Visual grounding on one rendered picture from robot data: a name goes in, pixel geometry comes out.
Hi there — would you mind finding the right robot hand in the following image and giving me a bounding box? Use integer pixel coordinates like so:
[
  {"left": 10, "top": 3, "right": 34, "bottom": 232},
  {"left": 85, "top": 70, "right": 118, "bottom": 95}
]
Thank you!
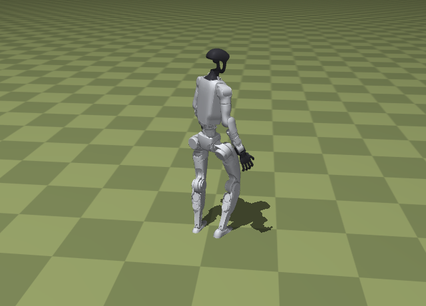
[{"left": 234, "top": 148, "right": 254, "bottom": 172}]

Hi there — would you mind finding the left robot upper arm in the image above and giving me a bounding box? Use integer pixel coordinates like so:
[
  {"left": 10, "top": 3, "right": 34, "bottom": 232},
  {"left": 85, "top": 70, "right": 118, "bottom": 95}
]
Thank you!
[{"left": 192, "top": 76, "right": 202, "bottom": 111}]

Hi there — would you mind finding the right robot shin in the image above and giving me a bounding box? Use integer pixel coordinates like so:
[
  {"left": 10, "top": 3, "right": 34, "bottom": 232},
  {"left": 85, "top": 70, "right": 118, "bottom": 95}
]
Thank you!
[{"left": 218, "top": 182, "right": 240, "bottom": 231}]

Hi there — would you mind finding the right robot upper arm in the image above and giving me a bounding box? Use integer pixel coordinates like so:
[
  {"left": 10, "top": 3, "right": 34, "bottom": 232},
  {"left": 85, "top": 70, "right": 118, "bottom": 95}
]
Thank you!
[{"left": 216, "top": 84, "right": 232, "bottom": 128}]

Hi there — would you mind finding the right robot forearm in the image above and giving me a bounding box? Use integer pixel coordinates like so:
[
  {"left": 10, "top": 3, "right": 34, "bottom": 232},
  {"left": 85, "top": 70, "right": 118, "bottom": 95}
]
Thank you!
[{"left": 226, "top": 117, "right": 244, "bottom": 153}]

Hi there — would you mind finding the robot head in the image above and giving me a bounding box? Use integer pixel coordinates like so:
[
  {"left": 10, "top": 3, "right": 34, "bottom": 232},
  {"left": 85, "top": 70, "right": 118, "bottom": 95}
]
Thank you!
[{"left": 204, "top": 49, "right": 230, "bottom": 81}]

